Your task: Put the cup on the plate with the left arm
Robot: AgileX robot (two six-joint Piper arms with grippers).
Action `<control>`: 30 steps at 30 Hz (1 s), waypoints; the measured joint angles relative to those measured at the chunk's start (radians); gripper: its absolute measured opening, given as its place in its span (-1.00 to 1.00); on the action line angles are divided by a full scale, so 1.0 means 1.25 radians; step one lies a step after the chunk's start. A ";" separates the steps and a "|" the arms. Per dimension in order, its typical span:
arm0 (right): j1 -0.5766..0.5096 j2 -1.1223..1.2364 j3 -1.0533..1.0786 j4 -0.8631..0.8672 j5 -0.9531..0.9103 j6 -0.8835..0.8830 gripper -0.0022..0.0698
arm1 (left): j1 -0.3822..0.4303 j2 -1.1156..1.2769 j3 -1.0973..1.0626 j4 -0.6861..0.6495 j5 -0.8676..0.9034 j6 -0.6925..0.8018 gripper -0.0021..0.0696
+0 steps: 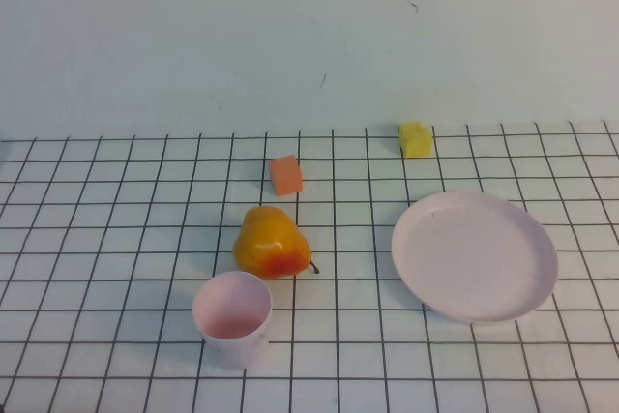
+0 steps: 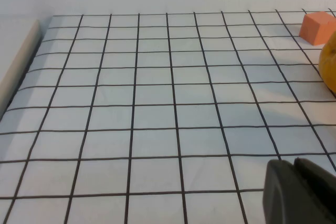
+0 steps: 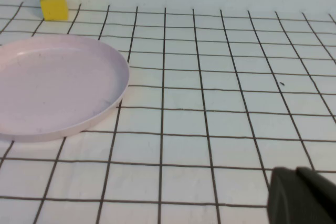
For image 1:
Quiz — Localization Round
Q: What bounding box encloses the yellow foam cube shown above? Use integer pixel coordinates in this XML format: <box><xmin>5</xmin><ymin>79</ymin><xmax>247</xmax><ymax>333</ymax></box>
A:
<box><xmin>398</xmin><ymin>121</ymin><xmax>433</xmax><ymax>160</ymax></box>

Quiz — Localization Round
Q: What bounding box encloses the yellow orange toy pear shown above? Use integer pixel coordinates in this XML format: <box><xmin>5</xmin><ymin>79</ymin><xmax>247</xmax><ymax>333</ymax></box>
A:
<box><xmin>232</xmin><ymin>205</ymin><xmax>321</xmax><ymax>280</ymax></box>

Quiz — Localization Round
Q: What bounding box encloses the orange foam cube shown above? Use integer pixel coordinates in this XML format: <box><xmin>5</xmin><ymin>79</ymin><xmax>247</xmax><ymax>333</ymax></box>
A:
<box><xmin>268</xmin><ymin>154</ymin><xmax>305</xmax><ymax>198</ymax></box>

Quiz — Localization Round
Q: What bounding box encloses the pink round plate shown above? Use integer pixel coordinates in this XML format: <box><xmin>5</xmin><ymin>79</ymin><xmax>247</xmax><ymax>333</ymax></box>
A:
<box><xmin>390</xmin><ymin>190</ymin><xmax>560</xmax><ymax>326</ymax></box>

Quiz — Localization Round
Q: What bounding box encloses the white black-grid table mat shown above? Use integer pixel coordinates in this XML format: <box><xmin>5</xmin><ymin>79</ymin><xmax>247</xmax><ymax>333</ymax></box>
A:
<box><xmin>0</xmin><ymin>120</ymin><xmax>619</xmax><ymax>413</ymax></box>

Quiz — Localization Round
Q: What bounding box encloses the pink plastic cup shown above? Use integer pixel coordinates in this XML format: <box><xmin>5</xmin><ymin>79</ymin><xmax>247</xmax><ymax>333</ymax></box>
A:
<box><xmin>192</xmin><ymin>271</ymin><xmax>274</xmax><ymax>370</ymax></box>

